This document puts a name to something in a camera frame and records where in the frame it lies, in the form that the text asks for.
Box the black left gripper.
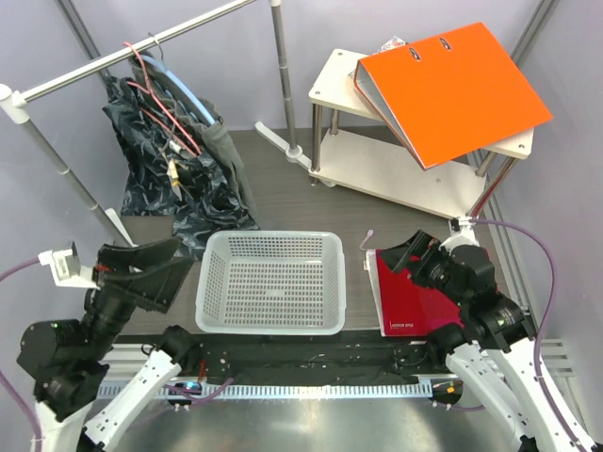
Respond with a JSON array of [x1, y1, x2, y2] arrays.
[[83, 234, 197, 357]]

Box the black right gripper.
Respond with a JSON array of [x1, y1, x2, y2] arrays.
[[378, 228, 468, 306]]

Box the dark patterned shark shorts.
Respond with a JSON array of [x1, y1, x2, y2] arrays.
[[103, 77, 260, 259]]

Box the grey shorts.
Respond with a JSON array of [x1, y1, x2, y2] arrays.
[[150, 78, 261, 226]]

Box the pink hanger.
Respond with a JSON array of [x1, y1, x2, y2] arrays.
[[122, 41, 202, 155]]

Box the light blue hanger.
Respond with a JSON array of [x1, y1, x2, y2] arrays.
[[141, 51, 222, 127]]

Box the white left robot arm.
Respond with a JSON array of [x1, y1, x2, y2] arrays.
[[17, 236, 201, 451]]

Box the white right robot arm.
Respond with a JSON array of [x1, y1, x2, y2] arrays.
[[379, 227, 602, 451]]

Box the red folder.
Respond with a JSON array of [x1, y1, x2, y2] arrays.
[[364, 250, 462, 337]]

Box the white plastic basket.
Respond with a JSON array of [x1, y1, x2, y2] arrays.
[[195, 231, 347, 336]]

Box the white two-tier shelf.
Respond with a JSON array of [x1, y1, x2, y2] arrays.
[[309, 49, 534, 218]]

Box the patterned book under binder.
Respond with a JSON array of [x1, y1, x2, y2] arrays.
[[348, 36, 407, 80]]

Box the silver clothes rack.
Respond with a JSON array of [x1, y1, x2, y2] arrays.
[[1, 1, 311, 247]]

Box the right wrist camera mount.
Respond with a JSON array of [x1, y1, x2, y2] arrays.
[[442, 217, 480, 251]]

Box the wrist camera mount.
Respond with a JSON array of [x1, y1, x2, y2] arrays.
[[442, 217, 480, 251], [38, 242, 98, 289]]

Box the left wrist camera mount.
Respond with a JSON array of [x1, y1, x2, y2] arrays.
[[38, 242, 98, 289]]

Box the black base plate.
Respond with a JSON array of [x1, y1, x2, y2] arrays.
[[115, 329, 465, 385]]

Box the white cable duct strip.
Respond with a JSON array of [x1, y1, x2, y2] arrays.
[[96, 381, 433, 400]]

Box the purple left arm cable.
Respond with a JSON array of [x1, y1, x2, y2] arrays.
[[0, 256, 46, 442]]

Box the orange ring binder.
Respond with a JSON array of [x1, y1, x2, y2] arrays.
[[354, 23, 552, 170]]

